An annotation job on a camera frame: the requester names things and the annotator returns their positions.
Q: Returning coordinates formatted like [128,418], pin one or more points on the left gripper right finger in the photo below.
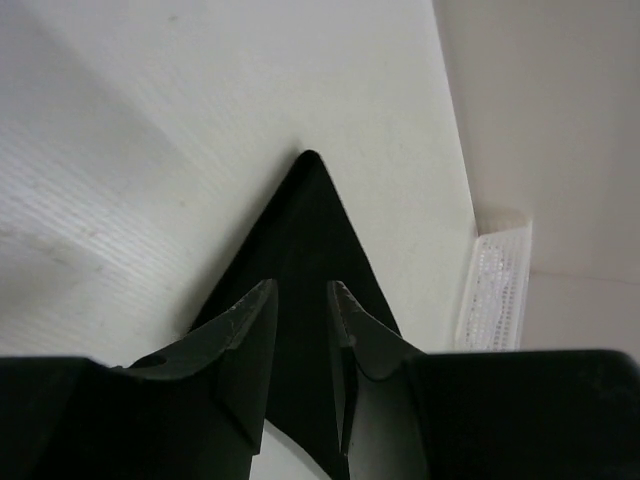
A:
[377,412]

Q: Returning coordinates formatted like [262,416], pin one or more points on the black tank top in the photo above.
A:
[303,240]

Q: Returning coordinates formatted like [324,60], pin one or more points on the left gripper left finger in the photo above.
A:
[233,353]

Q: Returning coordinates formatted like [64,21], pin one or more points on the white plastic basket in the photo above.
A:
[494,298]

